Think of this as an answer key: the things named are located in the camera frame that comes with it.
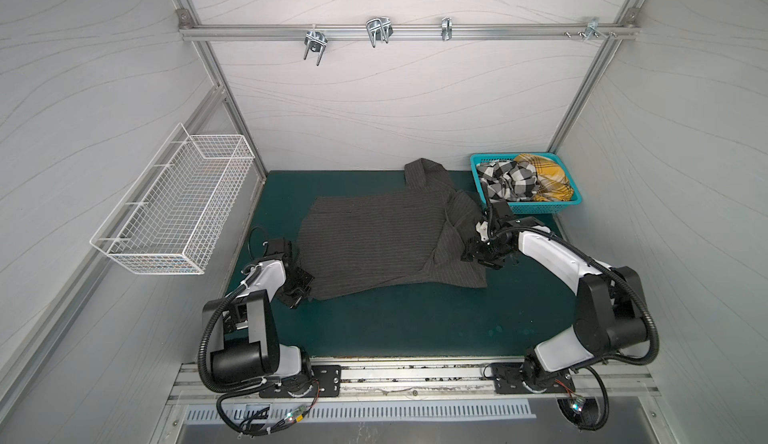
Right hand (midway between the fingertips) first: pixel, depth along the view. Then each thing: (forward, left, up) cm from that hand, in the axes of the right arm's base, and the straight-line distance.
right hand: (475, 252), depth 89 cm
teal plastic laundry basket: (+20, -22, -2) cm, 30 cm away
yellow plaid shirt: (+28, -30, +2) cm, 41 cm away
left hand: (-10, +49, -6) cm, 50 cm away
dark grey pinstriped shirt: (+8, +22, -7) cm, 25 cm away
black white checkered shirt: (+30, -16, +1) cm, 34 cm away
